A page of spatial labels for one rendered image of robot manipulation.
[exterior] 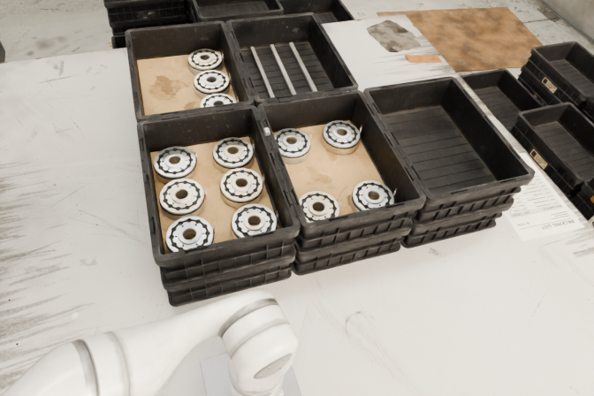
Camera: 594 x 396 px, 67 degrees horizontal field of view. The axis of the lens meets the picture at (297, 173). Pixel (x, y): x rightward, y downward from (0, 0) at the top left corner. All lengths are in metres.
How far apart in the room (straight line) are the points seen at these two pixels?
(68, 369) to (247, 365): 0.21
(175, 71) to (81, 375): 1.08
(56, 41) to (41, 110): 1.65
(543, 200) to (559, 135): 0.86
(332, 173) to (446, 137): 0.38
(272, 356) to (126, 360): 0.18
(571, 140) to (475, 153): 1.04
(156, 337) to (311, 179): 0.69
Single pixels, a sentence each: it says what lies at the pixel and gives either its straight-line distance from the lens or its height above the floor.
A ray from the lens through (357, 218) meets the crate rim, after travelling 0.97.
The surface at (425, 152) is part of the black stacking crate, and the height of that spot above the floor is 0.83.
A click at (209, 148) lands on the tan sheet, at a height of 0.83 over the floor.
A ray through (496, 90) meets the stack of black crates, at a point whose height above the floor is 0.27.
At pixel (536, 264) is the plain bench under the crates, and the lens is 1.37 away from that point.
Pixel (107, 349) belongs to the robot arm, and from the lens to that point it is 0.54.
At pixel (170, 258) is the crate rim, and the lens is 0.91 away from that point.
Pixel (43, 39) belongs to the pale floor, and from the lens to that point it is 3.28.
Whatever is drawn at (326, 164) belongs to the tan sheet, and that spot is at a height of 0.83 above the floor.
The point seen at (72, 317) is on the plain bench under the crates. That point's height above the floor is 0.70.
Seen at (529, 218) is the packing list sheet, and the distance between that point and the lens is 1.45.
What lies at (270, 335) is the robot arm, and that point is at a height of 1.13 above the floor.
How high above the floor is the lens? 1.71
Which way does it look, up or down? 50 degrees down
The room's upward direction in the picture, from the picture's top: 7 degrees clockwise
